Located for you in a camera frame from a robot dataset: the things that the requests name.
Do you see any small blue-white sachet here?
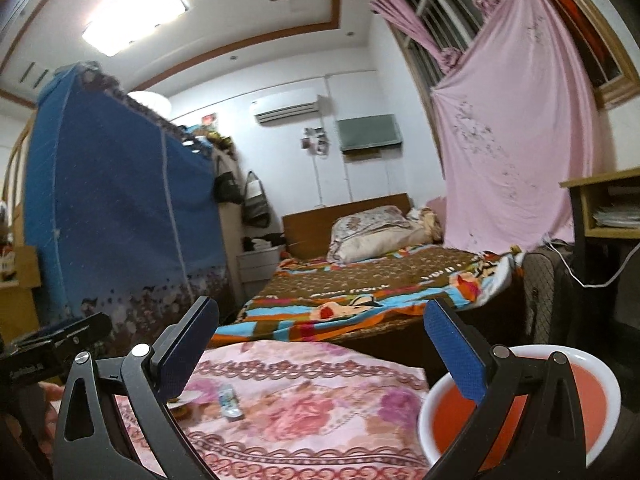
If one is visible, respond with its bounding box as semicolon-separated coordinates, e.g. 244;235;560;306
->
218;385;244;422

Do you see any white paper packet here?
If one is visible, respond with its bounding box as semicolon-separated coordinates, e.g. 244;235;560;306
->
166;390;201;410

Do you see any brown fruit pit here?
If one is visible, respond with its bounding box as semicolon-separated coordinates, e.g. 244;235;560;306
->
170;404;192;420

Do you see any orange trash bucket white rim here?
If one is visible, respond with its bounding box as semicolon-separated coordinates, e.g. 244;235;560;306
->
418;344;622;465

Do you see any person's left hand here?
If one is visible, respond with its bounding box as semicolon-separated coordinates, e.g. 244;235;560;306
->
38;382;64;404

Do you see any wooden shelf unit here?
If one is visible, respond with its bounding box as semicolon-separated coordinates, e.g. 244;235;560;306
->
1;115;41;341

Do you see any pink floral quilt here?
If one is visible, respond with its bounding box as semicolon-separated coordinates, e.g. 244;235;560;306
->
44;339;434;480

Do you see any white bedside drawer cabinet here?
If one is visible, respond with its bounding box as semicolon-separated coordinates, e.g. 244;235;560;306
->
236;246;283;284

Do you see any blue fabric wardrobe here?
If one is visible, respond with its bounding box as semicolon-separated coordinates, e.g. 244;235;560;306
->
23;63;235;356

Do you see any colourful cartoon bed blanket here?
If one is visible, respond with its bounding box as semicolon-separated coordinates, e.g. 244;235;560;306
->
210;245;522;348

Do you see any checked black suitcase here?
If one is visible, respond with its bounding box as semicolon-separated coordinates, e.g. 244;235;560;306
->
522;243;574;344

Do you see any black handbag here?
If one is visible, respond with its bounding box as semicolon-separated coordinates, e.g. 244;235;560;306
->
213;156;243;205

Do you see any wooden headboard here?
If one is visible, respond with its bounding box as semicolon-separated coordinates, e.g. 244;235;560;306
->
282;193;411;260

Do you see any stack of papers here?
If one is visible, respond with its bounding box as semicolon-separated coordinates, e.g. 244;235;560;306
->
593;204;640;229

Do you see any floral pillow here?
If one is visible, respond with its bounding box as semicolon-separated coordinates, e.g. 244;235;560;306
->
326;205;444;264

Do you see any wooden desk with shelf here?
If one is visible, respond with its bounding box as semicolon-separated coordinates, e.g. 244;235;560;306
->
560;167;639;330

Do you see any white air conditioner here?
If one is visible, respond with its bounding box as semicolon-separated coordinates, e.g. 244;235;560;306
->
252;93;321;126

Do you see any pink hanging sheet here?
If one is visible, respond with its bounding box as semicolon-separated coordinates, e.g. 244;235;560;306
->
431;0;601;252

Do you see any ceiling lamp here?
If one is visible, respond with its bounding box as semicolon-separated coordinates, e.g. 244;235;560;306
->
81;0;190;58

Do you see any pink tied curtain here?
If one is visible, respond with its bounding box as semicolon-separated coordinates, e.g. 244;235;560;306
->
369;0;462;75

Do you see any white charging cable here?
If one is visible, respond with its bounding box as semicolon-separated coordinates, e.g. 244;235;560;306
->
541;233;640;290

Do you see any grey covered wall unit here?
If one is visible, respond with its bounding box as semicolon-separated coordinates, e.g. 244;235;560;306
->
336;114;402;153

